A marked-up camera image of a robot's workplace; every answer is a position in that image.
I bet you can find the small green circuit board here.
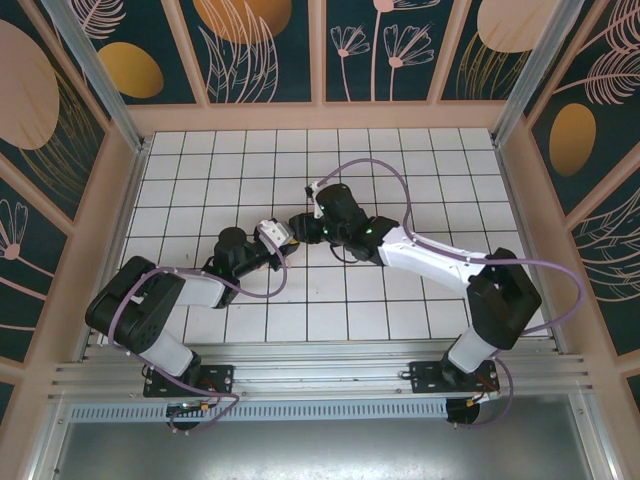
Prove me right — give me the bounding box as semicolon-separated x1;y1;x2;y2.
166;399;221;419

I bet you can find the grey metal sheet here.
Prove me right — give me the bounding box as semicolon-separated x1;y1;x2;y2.
52;418;594;480

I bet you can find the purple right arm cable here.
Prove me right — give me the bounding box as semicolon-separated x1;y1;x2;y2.
309;158;587;430

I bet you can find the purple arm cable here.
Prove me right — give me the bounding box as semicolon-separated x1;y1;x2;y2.
309;158;587;430
107;239;290;435

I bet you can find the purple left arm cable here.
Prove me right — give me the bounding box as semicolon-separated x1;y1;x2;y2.
107;239;290;435

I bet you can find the aluminium mounting rail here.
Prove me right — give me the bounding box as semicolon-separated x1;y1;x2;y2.
49;339;596;401

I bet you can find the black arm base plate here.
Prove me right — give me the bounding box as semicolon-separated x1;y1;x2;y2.
143;364;236;400
408;360;500;395

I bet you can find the grey slotted cable duct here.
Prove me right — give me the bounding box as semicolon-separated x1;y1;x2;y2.
68;397;450;422

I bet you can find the aluminium frame post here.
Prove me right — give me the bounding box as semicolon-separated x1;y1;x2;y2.
491;0;585;147
40;0;153;154

